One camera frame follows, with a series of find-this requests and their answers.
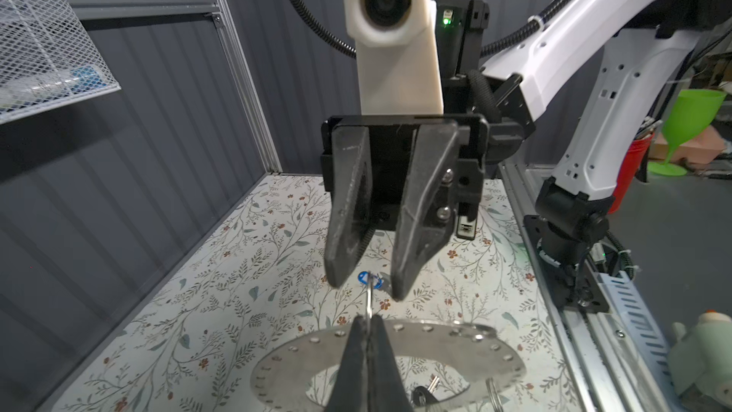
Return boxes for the black head key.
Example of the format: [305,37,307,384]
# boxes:
[411,376,440,407]

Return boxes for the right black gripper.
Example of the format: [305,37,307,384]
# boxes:
[321,114,523,301]

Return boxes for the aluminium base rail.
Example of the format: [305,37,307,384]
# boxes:
[499,158,644,411]

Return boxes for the red plastic cup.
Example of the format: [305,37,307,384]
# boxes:
[608,134,653,214]

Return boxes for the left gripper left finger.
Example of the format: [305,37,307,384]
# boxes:
[325,316,368,412]

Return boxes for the pale green plastic object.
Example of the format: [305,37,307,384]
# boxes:
[667,311,731,411]

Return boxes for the white slotted cable duct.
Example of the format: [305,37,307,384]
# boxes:
[598,273,671,381]

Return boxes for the white wire mesh basket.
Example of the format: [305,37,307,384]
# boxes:
[1,0,121,124]

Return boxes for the perforated metal ring disc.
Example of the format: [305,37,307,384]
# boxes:
[250,317,526,411]

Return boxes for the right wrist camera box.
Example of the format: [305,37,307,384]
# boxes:
[343,0,444,116]

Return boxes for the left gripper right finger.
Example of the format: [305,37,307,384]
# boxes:
[367,328,412,412]

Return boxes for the green plastic goblet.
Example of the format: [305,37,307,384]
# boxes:
[647,89,726,177]

